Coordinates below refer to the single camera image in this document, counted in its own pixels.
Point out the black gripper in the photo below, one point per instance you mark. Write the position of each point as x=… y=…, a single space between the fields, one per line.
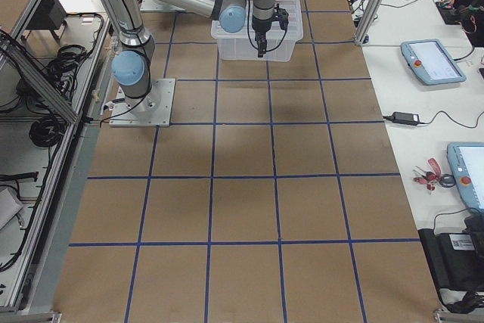
x=261 y=28

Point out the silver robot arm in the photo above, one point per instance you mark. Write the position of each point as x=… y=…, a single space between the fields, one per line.
x=131 y=67

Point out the clear plastic storage box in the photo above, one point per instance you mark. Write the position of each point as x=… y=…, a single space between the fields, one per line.
x=236 y=38

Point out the black power adapter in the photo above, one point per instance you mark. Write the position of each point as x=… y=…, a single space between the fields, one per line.
x=411 y=119

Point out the upper blue teach pendant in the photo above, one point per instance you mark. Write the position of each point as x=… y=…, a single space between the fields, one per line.
x=431 y=63

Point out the blue teach pendant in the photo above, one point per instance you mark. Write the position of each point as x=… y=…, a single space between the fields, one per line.
x=466 y=162
x=431 y=63

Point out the red key bundle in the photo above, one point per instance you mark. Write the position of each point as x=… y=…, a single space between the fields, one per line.
x=429 y=178

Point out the lower blue teach pendant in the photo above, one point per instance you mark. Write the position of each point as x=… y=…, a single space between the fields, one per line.
x=466 y=162

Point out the black device with label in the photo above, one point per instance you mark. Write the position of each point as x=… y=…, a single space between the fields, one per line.
x=453 y=261

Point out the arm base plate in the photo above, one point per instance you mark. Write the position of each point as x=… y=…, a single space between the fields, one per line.
x=158 y=6
x=154 y=110

